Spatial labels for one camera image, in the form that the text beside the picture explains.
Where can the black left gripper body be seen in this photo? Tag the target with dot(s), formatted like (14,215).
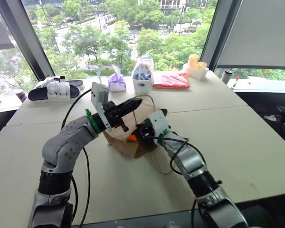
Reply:
(111,114)

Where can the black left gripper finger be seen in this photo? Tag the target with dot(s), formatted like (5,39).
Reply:
(129,110)
(133,102)

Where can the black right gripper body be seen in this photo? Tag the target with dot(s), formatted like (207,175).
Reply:
(146,133)

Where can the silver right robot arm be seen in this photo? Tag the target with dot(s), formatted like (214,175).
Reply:
(192,161)

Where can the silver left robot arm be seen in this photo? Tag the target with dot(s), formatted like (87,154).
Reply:
(61,147)

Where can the small orange plush toy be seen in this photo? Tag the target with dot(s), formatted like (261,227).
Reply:
(132,139)

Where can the brown paper bag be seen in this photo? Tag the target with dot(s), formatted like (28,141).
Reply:
(123,145)

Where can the green right wrist clamp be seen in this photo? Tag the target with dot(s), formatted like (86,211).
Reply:
(166,131)

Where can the green wrist clamp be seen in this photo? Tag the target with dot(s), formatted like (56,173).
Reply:
(91,120)
(166,131)

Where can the green left wrist clamp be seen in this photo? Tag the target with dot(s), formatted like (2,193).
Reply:
(91,120)

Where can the purple wrapped pouch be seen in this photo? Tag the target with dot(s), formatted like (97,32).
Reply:
(116,83)

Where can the white bin with blue items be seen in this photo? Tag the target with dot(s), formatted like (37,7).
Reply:
(142,78)

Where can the red plastic packet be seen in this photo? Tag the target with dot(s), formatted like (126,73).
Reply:
(172,80)

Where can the navy white slide sandal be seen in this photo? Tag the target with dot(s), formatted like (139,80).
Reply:
(52,93)
(73,83)

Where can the white tray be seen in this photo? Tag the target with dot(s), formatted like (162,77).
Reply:
(197,72)

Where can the short yellow plastic cup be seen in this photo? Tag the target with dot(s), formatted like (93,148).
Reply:
(202,67)

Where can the tall yellow plastic cup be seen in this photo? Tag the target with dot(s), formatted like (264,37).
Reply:
(193,60)

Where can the small white bottle black cap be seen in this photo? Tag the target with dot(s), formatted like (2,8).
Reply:
(61,79)

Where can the grey thermos bottle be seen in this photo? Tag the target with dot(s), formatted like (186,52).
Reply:
(227,77)

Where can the red marker pen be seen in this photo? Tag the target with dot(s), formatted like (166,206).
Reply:
(234,82)

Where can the small can with pink label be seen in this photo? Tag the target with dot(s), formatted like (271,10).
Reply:
(21,96)

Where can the dark window pillar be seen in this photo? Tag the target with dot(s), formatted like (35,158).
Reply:
(26,40)
(218,35)

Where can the large grey roller blind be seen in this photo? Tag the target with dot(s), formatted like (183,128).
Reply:
(259,33)

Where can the small grey roller blind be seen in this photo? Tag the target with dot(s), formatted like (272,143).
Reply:
(0,33)

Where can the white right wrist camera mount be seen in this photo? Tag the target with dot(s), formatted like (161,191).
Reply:
(159,123)

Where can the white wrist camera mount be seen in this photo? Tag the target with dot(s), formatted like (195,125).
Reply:
(159,123)
(98,93)

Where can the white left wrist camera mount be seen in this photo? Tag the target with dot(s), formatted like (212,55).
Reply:
(98,93)

